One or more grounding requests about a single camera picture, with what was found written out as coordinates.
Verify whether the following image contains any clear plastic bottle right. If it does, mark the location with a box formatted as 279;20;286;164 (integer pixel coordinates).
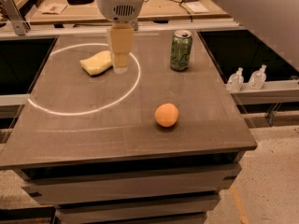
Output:
249;64;266;90

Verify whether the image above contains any left metal bracket post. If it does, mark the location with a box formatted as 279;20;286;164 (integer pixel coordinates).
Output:
0;0;30;35

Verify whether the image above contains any black cloth bundle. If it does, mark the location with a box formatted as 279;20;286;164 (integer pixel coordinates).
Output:
67;0;94;6

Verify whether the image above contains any clear plastic bottle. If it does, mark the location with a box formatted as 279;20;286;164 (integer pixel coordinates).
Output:
249;64;266;90
226;67;244;92

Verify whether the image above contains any middle metal bracket post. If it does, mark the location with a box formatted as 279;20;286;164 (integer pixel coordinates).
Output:
131;18;139;31

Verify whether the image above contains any white paper notepad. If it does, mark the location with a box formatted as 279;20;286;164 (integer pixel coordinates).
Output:
186;1;208;13

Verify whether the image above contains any metal bracket post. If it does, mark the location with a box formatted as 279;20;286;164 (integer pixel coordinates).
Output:
131;18;139;31
0;0;30;35

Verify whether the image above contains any clear plastic bottle left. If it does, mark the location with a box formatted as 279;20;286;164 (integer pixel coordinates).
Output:
226;67;244;92

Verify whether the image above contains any orange fruit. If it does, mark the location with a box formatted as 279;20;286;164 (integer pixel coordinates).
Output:
155;103;178;128

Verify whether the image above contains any green soda can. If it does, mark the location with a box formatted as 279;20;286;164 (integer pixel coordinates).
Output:
170;30;192;71

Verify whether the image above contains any paper sheet on desk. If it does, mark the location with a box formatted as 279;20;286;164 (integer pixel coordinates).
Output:
41;3;67;15

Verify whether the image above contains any grey drawer cabinet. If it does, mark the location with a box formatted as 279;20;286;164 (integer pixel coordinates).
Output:
17;152;241;224

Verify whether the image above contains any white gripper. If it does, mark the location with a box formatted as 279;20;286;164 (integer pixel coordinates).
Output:
95;0;144;74

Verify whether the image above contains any yellow sponge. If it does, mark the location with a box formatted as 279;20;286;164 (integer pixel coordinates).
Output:
80;50;112;77

